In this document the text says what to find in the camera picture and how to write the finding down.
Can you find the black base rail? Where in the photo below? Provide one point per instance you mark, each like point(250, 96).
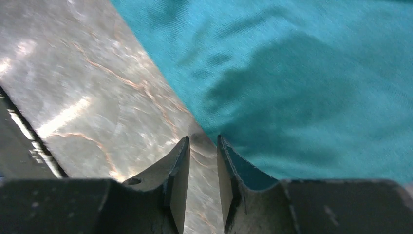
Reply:
point(22, 153)

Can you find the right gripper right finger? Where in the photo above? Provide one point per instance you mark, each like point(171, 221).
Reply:
point(253, 202)

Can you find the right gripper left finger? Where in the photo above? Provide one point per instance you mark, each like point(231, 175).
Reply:
point(151, 202)

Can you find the teal cloth napkin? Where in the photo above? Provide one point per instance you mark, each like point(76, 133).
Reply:
point(300, 88)

